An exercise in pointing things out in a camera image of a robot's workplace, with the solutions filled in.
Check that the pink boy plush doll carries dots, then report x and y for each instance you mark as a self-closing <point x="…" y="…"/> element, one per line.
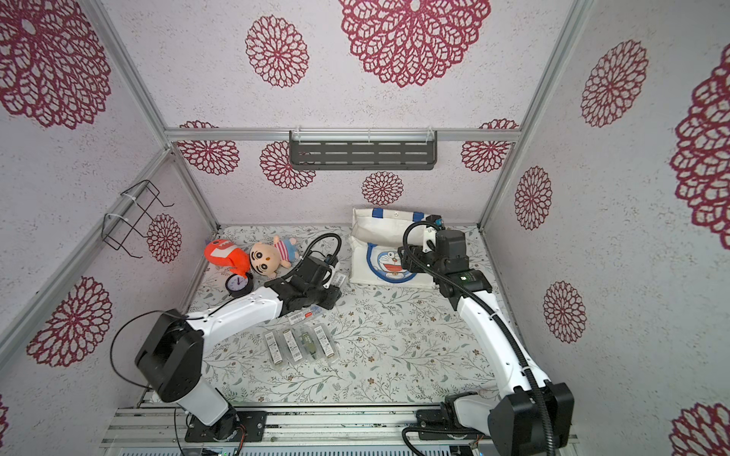
<point x="266" y="258"/>

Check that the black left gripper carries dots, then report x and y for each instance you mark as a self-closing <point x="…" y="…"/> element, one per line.
<point x="335" y="295"/>

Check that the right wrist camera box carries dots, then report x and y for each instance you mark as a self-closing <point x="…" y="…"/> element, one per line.
<point x="451" y="252"/>

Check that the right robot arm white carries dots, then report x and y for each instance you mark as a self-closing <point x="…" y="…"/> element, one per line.
<point x="533" y="415"/>

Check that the black round alarm clock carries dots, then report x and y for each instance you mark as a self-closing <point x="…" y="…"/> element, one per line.
<point x="239" y="285"/>

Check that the clear pen case green label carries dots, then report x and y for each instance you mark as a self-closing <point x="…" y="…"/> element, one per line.
<point x="309" y="343"/>

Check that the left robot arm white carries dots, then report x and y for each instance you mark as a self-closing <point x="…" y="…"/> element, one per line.
<point x="171" y="357"/>

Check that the grey slotted wall shelf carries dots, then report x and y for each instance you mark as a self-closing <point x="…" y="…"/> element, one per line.
<point x="365" y="151"/>

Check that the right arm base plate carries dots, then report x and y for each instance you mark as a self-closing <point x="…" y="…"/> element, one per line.
<point x="433" y="424"/>

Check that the white Doraemon canvas bag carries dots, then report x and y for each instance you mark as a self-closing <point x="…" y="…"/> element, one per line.
<point x="375" y="239"/>

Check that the red plush toy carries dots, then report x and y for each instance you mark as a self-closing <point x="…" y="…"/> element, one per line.
<point x="225" y="253"/>

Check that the black wire wall rack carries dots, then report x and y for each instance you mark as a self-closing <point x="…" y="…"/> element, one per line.
<point x="117" y="228"/>

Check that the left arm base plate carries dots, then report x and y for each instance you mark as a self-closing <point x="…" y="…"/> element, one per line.
<point x="242" y="426"/>

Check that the aluminium front rail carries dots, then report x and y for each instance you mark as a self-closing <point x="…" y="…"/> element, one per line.
<point x="306" y="429"/>

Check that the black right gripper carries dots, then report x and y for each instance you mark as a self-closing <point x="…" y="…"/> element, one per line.
<point x="412" y="260"/>

